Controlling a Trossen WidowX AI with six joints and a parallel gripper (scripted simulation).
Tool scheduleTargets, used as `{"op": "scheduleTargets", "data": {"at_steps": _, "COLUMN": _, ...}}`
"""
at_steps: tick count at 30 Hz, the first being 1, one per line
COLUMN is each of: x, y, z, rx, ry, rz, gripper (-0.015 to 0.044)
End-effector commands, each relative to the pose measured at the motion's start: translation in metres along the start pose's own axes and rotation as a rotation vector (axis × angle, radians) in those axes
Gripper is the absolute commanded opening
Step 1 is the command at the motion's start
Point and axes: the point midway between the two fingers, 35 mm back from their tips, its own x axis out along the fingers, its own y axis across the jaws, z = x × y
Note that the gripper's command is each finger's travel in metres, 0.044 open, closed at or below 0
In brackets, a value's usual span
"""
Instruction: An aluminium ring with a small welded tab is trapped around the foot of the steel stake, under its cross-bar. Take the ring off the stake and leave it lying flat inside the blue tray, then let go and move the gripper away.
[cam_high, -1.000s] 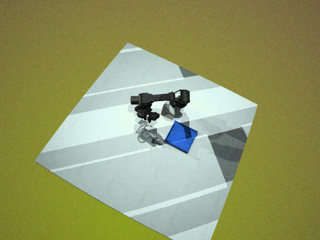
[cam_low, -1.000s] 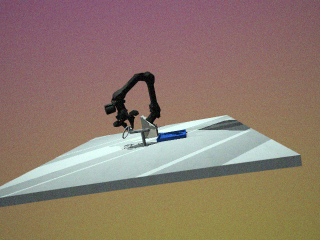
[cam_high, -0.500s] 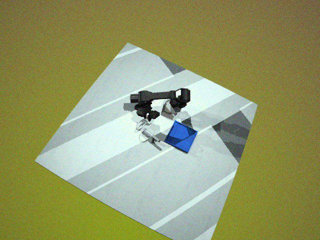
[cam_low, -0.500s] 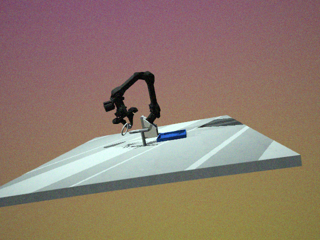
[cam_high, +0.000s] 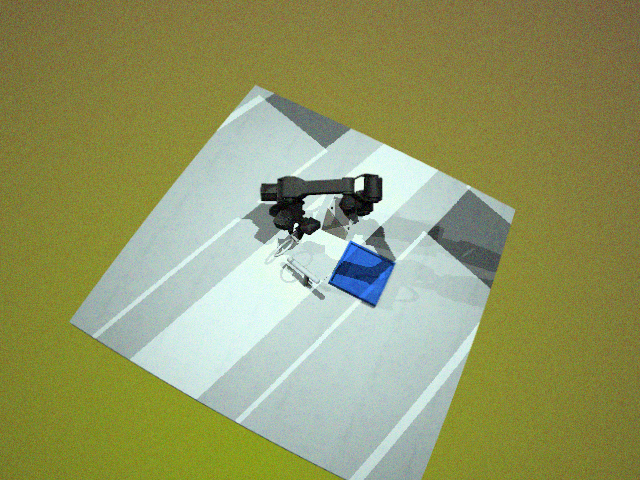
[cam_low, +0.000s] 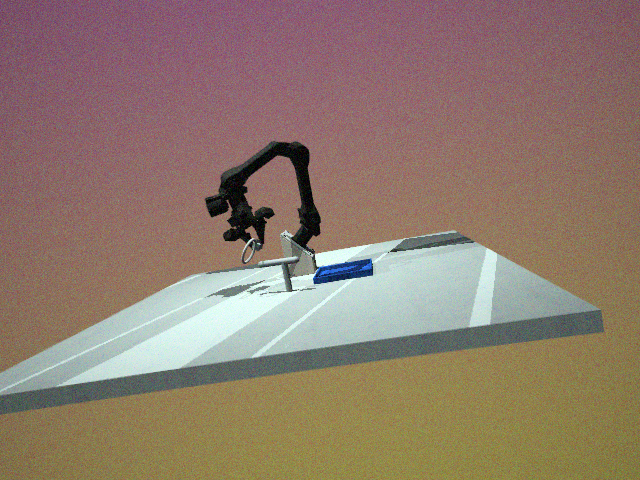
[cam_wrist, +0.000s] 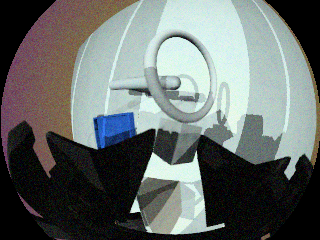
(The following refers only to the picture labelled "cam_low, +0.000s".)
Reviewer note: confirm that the blue tray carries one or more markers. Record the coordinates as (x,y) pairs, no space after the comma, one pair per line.
(343,271)

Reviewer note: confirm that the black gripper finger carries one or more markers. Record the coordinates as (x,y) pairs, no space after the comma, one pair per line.
(259,227)
(246,237)

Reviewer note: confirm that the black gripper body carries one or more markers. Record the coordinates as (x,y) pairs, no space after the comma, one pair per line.
(246,223)

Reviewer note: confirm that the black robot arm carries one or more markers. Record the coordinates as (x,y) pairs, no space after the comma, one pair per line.
(232,188)

